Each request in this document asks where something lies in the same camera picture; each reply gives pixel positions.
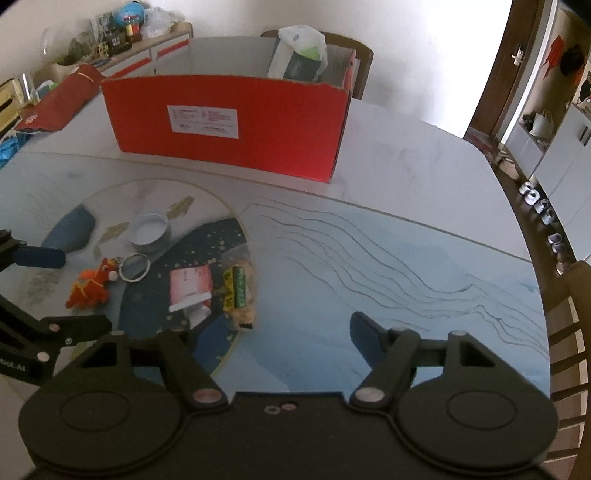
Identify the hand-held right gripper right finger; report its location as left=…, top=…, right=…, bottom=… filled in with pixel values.
left=349, top=311, right=502, bottom=409

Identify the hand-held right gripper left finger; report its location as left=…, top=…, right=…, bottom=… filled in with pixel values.
left=69, top=329, right=228, bottom=409

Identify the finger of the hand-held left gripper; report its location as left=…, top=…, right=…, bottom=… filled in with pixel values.
left=0, top=228, right=66, bottom=271
left=0, top=295, right=112, bottom=364

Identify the red plush keychain toy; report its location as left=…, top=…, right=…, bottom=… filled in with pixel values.
left=65, top=254, right=152, bottom=311

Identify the red cardboard box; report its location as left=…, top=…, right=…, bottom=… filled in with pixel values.
left=100, top=34, right=358, bottom=183

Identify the grey white refill pouch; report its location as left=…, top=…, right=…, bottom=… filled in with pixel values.
left=267, top=25, right=328, bottom=84

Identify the pink tube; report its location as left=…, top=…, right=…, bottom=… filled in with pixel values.
left=168, top=264, right=215, bottom=326

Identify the yellow tissue box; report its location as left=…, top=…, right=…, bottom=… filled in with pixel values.
left=0, top=78, right=24, bottom=134

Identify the red paper bag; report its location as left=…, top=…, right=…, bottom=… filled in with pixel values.
left=19, top=65, right=102, bottom=134

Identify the row of grey shoes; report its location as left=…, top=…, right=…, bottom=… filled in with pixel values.
left=519, top=180, right=578, bottom=275

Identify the slatted wooden chair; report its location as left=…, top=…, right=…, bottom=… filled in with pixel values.
left=545, top=261, right=591, bottom=480

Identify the white sideboard cabinet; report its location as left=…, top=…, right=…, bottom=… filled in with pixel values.
left=32, top=22, right=194, bottom=81

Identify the blue round toy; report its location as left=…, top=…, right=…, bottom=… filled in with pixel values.
left=115, top=1, right=145, bottom=26

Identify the clear plastic bag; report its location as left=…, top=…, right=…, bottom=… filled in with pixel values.
left=143, top=7, right=178, bottom=40

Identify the brown wooden chair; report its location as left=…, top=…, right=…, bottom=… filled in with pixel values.
left=261, top=28, right=375, bottom=100

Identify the grey shoe cabinet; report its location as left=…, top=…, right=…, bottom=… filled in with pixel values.
left=505, top=99, right=591, bottom=227

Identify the white bag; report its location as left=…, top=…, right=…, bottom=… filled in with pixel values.
left=531, top=111, right=555, bottom=137

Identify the brown door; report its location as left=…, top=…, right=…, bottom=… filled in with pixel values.
left=464, top=0, right=550, bottom=139

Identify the red hanging ornament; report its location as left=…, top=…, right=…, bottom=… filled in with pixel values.
left=545, top=34, right=566, bottom=77

